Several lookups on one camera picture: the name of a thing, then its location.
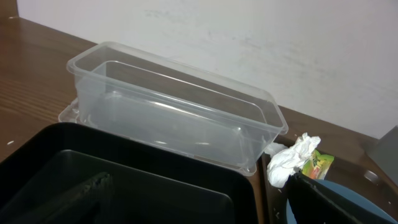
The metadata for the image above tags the large dark blue bowl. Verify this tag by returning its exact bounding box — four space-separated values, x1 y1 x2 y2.
284 179 398 224

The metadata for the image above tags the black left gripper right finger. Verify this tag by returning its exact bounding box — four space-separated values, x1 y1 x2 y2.
285 172 398 224

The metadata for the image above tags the black plastic bin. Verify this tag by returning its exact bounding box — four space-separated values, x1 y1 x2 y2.
1 123 258 223

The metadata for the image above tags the clear plastic bin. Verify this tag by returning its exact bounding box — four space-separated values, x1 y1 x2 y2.
58 42 289 176

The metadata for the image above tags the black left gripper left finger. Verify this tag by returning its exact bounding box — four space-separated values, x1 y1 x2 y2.
18 172 113 223

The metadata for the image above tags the dark brown serving tray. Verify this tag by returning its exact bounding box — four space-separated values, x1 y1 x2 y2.
257 154 397 223

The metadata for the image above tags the green yellow snack wrapper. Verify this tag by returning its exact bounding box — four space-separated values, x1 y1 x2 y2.
302 150 335 179

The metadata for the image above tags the grey dishwasher rack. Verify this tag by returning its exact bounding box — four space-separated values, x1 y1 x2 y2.
366 126 398 185

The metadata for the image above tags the crumpled white tissue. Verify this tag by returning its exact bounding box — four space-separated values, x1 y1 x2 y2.
264 133 321 188

